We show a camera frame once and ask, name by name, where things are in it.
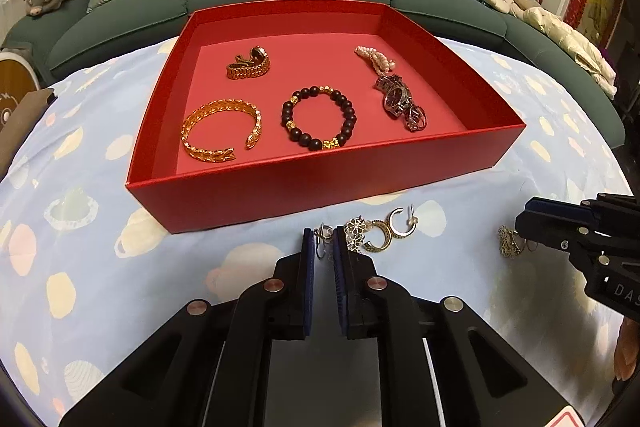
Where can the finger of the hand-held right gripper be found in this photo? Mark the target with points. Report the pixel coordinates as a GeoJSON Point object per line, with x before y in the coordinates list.
{"type": "Point", "coordinates": [545, 229]}
{"type": "Point", "coordinates": [540, 204]}

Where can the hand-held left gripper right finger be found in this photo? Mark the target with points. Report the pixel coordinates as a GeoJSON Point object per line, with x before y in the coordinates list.
{"type": "Point", "coordinates": [341, 272]}

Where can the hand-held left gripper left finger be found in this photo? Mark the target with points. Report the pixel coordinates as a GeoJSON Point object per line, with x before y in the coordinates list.
{"type": "Point", "coordinates": [307, 267]}

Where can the small silver earring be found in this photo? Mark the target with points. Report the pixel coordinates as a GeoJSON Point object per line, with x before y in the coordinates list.
{"type": "Point", "coordinates": [325, 234]}

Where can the gold spotted earring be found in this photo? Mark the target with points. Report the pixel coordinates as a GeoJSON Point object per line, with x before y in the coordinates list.
{"type": "Point", "coordinates": [507, 242]}

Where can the silver flower earring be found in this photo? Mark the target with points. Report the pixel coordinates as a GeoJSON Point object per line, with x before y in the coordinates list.
{"type": "Point", "coordinates": [356, 227]}

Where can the gold crescent earring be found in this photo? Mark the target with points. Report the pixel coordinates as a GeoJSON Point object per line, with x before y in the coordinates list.
{"type": "Point", "coordinates": [382, 242]}

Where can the silver hoop earring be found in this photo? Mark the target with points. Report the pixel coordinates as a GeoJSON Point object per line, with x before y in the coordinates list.
{"type": "Point", "coordinates": [407, 232]}

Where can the red cardboard box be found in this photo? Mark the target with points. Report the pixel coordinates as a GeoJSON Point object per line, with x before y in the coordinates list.
{"type": "Point", "coordinates": [300, 187]}

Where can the gold leaf bangle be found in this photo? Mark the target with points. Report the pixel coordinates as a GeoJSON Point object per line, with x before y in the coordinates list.
{"type": "Point", "coordinates": [200, 152]}

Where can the silver wristwatch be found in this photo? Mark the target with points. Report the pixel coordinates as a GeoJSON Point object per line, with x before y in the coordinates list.
{"type": "Point", "coordinates": [397, 97]}

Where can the gold wristwatch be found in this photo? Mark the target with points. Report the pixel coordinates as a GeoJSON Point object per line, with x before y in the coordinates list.
{"type": "Point", "coordinates": [247, 68]}

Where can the cream quilted pillow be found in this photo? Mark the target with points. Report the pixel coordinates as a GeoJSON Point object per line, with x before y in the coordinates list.
{"type": "Point", "coordinates": [570, 42]}

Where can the brown box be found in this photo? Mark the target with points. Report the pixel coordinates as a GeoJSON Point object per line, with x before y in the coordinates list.
{"type": "Point", "coordinates": [25, 122]}

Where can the white machine with wooden disc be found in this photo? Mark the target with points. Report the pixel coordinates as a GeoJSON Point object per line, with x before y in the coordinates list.
{"type": "Point", "coordinates": [15, 82]}

